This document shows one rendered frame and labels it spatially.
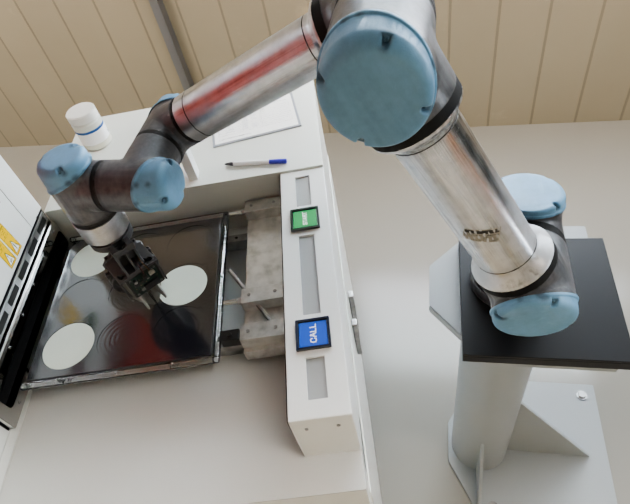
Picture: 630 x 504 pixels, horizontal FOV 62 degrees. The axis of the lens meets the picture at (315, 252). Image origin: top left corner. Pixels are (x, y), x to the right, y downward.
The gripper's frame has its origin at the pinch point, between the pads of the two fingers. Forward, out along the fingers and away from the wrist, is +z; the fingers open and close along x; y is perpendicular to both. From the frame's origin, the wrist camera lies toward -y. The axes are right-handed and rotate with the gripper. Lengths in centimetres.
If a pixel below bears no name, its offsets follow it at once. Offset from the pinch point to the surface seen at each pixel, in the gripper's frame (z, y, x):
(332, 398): -4.5, 42.3, 10.4
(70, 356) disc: 1.6, -0.7, -17.7
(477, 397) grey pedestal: 44, 45, 45
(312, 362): -4.1, 35.5, 12.2
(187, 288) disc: 1.5, 2.4, 6.3
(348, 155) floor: 91, -93, 122
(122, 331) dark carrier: 1.6, 1.6, -8.0
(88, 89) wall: 56, -209, 45
